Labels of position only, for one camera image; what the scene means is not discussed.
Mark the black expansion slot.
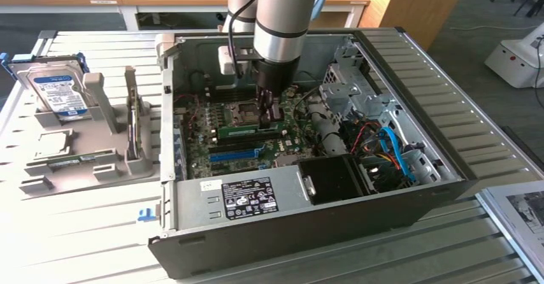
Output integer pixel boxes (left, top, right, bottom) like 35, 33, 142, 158
207, 144, 258, 155

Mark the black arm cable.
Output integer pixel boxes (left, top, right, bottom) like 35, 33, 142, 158
226, 0, 259, 80

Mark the grey power supply unit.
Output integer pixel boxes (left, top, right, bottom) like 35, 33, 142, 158
171, 165, 315, 231

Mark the blue expansion slot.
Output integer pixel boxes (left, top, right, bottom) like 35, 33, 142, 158
207, 149, 261, 163

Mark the hard disk with blue caddy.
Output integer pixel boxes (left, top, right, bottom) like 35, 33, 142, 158
0, 51, 90, 122

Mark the printed paper booklet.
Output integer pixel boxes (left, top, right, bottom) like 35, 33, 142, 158
474, 180, 544, 280

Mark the black fan shroud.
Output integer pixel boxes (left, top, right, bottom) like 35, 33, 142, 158
295, 155, 366, 206

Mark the blue SATA wire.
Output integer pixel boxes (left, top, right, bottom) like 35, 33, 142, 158
378, 125, 415, 183

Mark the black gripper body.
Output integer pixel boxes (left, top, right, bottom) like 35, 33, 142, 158
253, 58, 298, 96

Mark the red and black wire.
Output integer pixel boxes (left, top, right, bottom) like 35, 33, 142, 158
350, 121, 383, 155

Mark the metal disk bay cage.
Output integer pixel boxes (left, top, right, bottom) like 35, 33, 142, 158
317, 62, 402, 124

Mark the blue plastic clip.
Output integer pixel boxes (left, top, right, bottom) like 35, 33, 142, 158
134, 207, 159, 224

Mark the CPU socket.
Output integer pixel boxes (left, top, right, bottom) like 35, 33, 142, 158
227, 101, 261, 123

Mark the wooden cabinet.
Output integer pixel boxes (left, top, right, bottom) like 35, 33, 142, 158
357, 0, 473, 53

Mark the white machine with red button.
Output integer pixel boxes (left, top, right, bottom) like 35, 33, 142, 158
482, 22, 544, 90

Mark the CPU chip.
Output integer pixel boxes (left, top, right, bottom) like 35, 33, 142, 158
33, 132, 71, 158

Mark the green RAM stick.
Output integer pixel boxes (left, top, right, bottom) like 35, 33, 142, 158
45, 155, 97, 171
217, 124, 282, 138

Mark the grey parts rack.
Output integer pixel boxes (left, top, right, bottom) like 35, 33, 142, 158
15, 66, 162, 199

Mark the white floor cable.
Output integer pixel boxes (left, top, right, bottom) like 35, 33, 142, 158
449, 24, 541, 32

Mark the graphics card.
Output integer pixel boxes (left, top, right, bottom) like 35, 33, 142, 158
125, 85, 143, 163

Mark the black open PC case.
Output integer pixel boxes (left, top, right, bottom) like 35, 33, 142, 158
146, 27, 479, 280

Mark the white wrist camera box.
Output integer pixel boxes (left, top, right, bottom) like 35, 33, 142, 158
217, 45, 247, 75

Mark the black RAM slot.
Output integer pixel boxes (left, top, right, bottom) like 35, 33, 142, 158
217, 130, 285, 147

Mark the green motherboard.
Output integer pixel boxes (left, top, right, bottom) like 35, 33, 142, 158
171, 85, 326, 180

